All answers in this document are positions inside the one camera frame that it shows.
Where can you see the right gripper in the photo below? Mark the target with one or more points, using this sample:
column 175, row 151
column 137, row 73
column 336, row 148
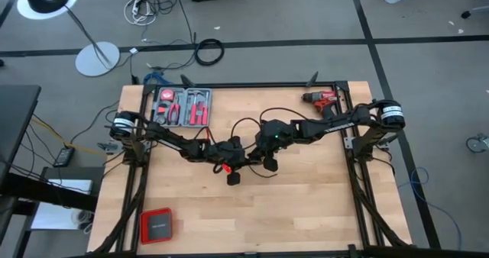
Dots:
column 264, row 150

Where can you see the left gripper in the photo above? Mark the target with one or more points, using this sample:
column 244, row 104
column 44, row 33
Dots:
column 227, row 154

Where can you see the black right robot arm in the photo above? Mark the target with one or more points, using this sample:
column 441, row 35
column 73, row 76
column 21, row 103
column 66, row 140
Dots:
column 328, row 127

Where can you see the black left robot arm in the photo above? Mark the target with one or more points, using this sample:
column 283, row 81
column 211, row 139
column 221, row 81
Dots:
column 172, row 137

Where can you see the grey tool kit case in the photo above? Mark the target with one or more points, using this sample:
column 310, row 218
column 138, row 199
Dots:
column 183, row 94

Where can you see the red tape measure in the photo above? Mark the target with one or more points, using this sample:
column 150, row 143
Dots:
column 166, row 95

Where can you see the red square bin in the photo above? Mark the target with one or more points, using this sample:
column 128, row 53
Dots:
column 156, row 227

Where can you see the small white adapter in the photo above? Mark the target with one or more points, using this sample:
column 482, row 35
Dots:
column 133, row 50

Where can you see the black floor lamp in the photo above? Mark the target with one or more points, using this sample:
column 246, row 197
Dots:
column 97, row 59

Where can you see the black power adapter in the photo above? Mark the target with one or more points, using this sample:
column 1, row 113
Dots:
column 64, row 156

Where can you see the white power strip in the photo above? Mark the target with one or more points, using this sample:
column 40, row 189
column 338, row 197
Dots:
column 134, row 8

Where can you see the white storage box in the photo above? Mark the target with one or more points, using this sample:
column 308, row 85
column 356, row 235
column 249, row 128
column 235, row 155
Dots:
column 57, row 217

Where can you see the grey caster wheel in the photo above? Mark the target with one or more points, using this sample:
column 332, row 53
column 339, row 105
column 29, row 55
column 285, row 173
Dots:
column 475, row 143

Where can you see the black desk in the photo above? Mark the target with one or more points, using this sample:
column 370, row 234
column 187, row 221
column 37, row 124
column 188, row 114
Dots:
column 15, row 117

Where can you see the office chair base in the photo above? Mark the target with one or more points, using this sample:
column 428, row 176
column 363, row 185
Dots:
column 465, row 15

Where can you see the black aluminium rig frame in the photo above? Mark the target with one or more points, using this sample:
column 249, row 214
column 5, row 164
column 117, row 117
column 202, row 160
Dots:
column 267, row 85

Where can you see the grey metal base bracket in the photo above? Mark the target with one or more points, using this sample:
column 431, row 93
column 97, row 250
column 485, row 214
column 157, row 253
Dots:
column 349, row 142
column 108, row 147

